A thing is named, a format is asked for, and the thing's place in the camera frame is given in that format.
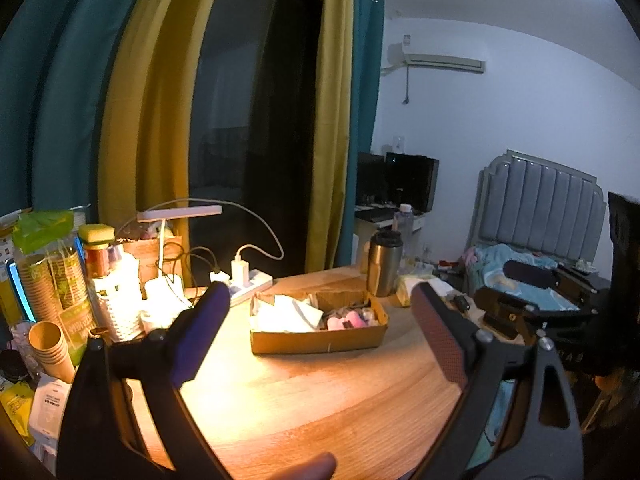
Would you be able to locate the stack of paper cups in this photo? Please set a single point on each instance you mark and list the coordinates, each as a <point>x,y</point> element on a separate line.
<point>50,350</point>

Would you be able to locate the white woven basket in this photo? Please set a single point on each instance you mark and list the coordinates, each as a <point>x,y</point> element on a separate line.
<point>118,304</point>

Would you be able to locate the white air conditioner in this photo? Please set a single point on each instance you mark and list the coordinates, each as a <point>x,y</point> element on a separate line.
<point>399,57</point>

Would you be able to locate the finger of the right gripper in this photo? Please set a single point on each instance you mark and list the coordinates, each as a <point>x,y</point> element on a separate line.
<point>518,315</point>
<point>556,278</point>

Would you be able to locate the grey padded headboard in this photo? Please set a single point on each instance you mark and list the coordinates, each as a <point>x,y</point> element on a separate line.
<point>535,205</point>

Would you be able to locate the black car key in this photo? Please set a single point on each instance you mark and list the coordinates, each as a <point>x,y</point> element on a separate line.
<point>461,303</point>

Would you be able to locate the black monitor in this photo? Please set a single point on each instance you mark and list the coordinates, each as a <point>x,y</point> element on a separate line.
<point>395,179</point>

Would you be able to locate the white charger with cable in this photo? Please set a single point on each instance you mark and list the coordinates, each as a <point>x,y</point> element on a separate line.
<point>240,268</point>

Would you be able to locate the blue bed blanket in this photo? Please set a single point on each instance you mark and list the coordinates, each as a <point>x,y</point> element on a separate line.
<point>483,268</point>

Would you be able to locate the teal curtain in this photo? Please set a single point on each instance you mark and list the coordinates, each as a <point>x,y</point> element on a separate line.
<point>251,128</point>

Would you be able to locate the pink plush heart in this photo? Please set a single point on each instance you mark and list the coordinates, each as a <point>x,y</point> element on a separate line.
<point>346,321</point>

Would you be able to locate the yellow curtain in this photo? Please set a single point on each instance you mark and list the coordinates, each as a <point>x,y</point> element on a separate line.
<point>144,136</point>

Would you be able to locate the clear plastic water bottle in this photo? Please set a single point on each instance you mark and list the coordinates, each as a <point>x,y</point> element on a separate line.
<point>403,223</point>

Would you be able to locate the yellow tissue pack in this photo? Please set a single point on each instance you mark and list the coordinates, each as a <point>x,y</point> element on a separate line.
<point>406,284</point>

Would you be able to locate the brown cardboard box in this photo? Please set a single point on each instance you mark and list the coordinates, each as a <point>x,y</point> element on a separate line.
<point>296,323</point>

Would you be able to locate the steel tumbler black lid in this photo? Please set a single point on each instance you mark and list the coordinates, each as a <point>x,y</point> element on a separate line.
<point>385,251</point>

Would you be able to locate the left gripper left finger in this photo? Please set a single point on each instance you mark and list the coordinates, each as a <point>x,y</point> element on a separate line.
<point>100,437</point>

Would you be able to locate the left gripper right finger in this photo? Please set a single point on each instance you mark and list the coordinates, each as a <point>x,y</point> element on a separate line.
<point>515,417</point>

